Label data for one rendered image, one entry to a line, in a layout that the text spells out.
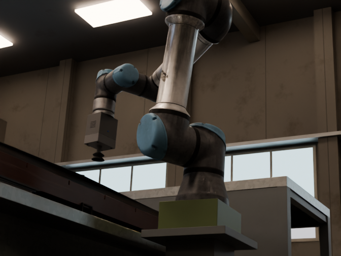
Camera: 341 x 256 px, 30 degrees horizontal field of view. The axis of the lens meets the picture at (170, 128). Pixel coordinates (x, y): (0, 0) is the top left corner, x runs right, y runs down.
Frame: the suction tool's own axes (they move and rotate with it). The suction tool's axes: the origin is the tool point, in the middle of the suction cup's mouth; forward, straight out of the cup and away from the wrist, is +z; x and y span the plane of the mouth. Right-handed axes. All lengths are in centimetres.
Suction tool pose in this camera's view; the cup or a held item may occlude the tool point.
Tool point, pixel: (98, 159)
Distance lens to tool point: 210.8
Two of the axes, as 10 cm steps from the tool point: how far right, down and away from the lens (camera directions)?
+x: 7.9, -1.7, -5.9
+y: -6.0, -3.3, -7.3
